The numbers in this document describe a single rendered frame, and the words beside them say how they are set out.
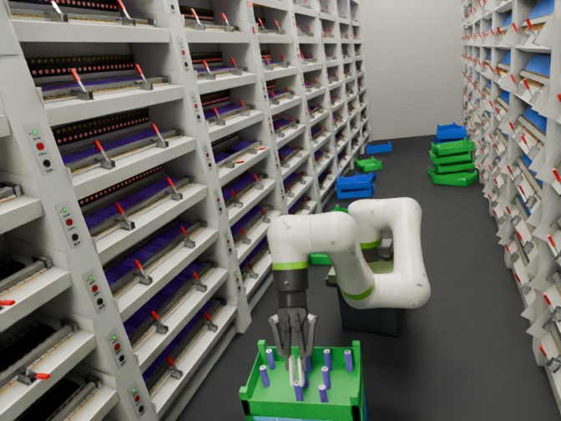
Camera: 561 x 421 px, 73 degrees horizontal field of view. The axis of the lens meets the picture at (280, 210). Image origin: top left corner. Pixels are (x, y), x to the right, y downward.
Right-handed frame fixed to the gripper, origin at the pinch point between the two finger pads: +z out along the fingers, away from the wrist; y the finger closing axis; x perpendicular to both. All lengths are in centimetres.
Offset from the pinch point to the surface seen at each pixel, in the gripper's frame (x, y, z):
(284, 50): -152, 32, -164
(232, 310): -70, 46, -3
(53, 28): 22, 52, -91
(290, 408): 2.1, 1.8, 8.7
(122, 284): -10, 59, -23
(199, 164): -44, 46, -66
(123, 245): -3, 53, -35
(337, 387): -8.4, -9.0, 7.0
